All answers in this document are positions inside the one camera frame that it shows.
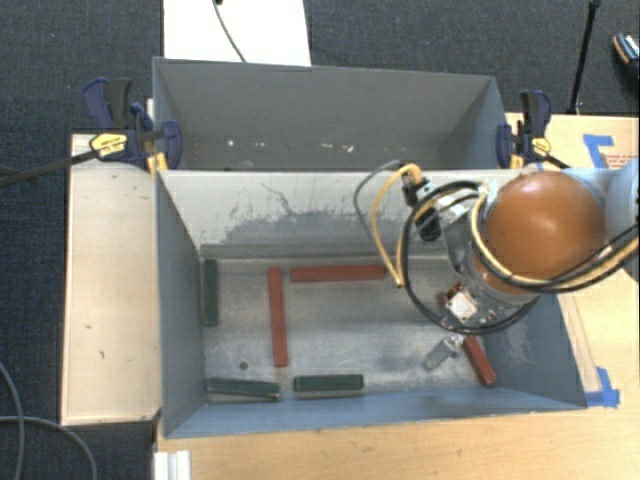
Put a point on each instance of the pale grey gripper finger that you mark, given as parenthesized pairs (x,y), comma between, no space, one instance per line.
(439,355)

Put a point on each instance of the red-brown flat block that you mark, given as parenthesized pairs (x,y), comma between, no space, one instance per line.
(278,318)
(337,273)
(481,365)

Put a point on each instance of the dark green flat block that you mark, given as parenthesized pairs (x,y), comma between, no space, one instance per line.
(242,388)
(327,384)
(210,293)

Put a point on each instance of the grey metal bin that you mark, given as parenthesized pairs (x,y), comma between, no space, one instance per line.
(320,118)

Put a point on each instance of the pale wood board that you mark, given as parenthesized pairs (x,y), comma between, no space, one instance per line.
(110,293)

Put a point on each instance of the black cylinder on white bracket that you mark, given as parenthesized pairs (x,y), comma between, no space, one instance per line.
(425,218)

